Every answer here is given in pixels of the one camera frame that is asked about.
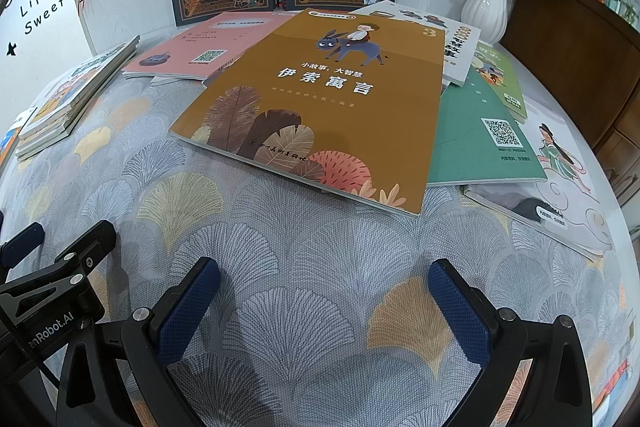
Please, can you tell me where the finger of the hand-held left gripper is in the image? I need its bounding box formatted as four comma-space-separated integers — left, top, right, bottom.
0, 219, 118, 304
0, 227, 47, 270

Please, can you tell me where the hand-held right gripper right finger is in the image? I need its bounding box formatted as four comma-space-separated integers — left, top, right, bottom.
427, 258, 593, 427

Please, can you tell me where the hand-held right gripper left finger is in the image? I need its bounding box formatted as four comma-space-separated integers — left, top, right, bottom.
55, 257, 222, 427

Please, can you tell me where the stack of books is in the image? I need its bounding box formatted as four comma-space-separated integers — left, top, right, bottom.
15, 36, 142, 160

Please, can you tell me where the white book with girl drawing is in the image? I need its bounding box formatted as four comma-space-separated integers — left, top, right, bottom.
462, 99, 615, 264

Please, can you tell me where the dark green book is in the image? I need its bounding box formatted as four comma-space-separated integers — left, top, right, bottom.
425, 79, 549, 188

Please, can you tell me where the pink book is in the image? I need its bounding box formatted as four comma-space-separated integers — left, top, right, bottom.
122, 11, 288, 82

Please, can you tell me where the light green illustrated book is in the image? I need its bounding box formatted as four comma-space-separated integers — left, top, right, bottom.
467, 39, 527, 124

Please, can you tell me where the brown book with donkey rider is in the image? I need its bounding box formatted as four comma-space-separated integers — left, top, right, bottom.
167, 7, 447, 220

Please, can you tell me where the white book with small figures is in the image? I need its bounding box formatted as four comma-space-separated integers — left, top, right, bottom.
350, 1, 482, 88

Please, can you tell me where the orange cartoon cover book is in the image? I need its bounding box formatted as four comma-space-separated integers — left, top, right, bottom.
0, 107, 39, 168

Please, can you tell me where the ginkgo leaf print tablecloth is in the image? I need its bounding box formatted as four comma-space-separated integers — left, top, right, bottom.
0, 14, 640, 427

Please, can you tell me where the brown wooden cabinet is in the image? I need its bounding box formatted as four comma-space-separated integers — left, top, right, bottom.
500, 0, 640, 228

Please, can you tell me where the white ribbed vase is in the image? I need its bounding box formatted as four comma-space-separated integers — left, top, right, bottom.
460, 0, 519, 48

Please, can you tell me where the black wall lettering decal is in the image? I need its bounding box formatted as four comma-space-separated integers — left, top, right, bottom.
12, 0, 68, 36

